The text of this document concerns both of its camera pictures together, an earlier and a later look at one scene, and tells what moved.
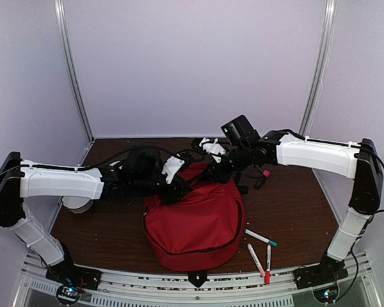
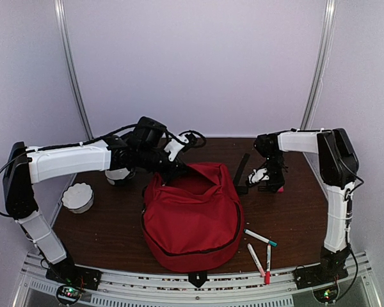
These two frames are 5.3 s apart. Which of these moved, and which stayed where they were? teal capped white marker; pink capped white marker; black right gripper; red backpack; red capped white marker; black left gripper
Moved: black left gripper; black right gripper
Stayed: pink capped white marker; teal capped white marker; red capped white marker; red backpack
